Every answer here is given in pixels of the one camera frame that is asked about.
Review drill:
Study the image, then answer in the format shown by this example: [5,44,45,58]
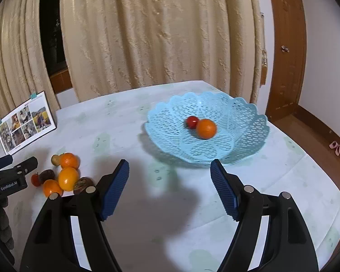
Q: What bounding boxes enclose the small red tomato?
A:
[30,173,41,187]

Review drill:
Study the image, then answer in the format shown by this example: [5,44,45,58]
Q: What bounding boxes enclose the dark passion fruit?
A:
[39,169,56,184]
[73,177,94,195]

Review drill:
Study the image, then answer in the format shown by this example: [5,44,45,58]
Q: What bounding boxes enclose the orange tangerine front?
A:
[43,179,63,197]

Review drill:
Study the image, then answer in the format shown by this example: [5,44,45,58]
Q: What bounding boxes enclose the orange tangerine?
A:
[196,119,217,139]
[43,179,63,197]
[59,153,80,169]

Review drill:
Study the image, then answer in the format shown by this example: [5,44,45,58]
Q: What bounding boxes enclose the small yellow-green fruit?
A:
[51,155,61,166]

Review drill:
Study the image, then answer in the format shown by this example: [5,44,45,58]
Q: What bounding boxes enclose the yellow-orange tangerine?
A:
[58,167,80,192]

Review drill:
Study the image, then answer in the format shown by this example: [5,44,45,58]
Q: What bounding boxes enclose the orange tangerine back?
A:
[59,153,80,169]

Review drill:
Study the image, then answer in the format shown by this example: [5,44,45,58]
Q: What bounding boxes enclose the photo collage card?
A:
[0,92,56,155]

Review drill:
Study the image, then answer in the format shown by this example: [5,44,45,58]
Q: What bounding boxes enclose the beige curtain left panel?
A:
[0,0,60,118]

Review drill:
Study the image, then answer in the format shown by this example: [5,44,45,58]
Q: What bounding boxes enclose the beige curtain panel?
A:
[60,0,262,103]
[0,0,60,118]

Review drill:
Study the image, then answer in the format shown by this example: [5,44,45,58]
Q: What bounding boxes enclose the pink slippers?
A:
[329,141,340,156]

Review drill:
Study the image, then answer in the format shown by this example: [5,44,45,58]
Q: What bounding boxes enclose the orange tangerine in basket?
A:
[196,119,217,139]

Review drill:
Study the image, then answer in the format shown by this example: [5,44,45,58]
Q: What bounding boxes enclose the light blue lattice basket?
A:
[144,92,270,165]

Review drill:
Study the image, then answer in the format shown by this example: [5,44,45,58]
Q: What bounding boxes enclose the red cherry tomato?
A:
[185,115,199,130]

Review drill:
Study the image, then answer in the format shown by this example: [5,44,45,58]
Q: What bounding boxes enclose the beige curtain right panel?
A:
[60,0,262,103]

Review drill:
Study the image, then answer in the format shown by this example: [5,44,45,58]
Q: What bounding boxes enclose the metal door handle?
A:
[281,46,289,53]

